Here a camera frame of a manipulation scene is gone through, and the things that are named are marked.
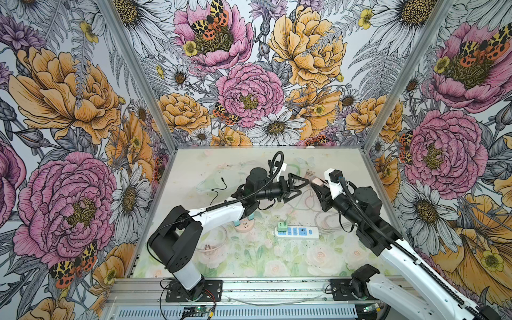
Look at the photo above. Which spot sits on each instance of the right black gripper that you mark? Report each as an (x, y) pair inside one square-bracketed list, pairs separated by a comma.
[(325, 200)]

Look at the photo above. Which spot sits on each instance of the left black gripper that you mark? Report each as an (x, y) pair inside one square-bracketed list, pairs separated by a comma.
[(288, 190)]

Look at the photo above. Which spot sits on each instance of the pink charger plug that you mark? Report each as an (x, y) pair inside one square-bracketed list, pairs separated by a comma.
[(317, 181)]

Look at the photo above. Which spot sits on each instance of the green charger plug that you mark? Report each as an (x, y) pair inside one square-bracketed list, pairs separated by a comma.
[(282, 226)]

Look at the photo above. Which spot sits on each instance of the white blue rectangular power strip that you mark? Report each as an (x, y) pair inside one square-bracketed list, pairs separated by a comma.
[(297, 232)]

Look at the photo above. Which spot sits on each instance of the round pink power strip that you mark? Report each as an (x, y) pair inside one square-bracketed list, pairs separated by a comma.
[(244, 226)]

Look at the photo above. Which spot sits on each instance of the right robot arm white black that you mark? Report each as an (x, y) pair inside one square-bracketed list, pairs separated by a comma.
[(435, 297)]

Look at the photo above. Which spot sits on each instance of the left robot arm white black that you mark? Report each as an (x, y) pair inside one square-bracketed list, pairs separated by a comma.
[(175, 240)]

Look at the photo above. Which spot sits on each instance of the small green circuit board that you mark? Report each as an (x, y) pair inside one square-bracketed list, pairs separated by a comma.
[(197, 311)]

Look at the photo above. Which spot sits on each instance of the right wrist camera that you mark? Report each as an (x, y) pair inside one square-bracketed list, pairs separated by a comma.
[(332, 177)]

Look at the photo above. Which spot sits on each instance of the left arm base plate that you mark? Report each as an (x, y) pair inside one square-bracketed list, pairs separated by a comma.
[(207, 290)]

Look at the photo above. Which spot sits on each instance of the aluminium front rail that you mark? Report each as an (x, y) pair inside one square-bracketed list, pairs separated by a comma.
[(150, 292)]

